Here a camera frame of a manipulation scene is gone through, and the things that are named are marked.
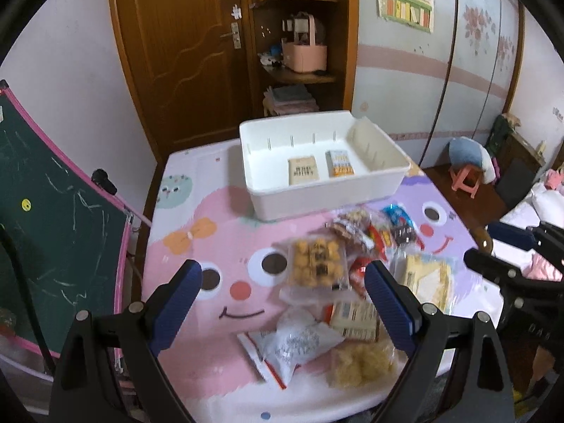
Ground blue foil snack bar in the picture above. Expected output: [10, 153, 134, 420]
[381, 203, 419, 246]

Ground red date walnut pack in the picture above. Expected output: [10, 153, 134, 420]
[361, 220, 397, 263]

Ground small red candy packet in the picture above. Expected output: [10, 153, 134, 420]
[349, 256, 372, 300]

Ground white silver snack bag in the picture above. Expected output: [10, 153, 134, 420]
[237, 307, 345, 390]

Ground yellow white sandwich pack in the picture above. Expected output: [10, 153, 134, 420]
[391, 246, 458, 314]

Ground wooden bedpost knob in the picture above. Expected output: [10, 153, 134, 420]
[470, 226, 493, 254]

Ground white pillow bedding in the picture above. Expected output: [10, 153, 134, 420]
[493, 182, 563, 269]

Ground clear bag yellow puffs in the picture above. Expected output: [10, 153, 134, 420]
[330, 341, 396, 388]

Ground pink plastic stool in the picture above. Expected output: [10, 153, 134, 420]
[449, 164, 483, 199]

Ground beige biscuit packet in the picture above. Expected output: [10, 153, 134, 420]
[323, 301, 380, 343]

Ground blue plush cushion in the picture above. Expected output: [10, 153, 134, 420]
[448, 136, 496, 184]

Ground brown nut snack bag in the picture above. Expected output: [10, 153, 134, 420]
[325, 208, 375, 252]

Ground yellow cookie tray pack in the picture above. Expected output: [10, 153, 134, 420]
[279, 234, 356, 307]

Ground cartoon face table cover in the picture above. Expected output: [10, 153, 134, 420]
[139, 137, 506, 423]

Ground orange striped snack packet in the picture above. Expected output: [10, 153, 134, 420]
[326, 150, 355, 178]

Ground beige cracker packet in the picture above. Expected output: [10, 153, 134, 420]
[288, 156, 319, 185]

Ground white plastic storage bin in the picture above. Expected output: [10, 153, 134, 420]
[239, 110, 411, 222]

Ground folded towels stack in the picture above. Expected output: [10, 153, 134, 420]
[263, 84, 319, 117]

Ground wooden corner shelf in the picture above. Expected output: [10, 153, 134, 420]
[242, 0, 360, 117]

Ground brown wooden door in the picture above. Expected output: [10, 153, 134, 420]
[106, 0, 252, 160]

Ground green chalkboard pink frame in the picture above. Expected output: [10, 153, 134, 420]
[0, 82, 133, 356]

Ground pink handled basket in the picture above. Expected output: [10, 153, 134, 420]
[282, 12, 327, 74]

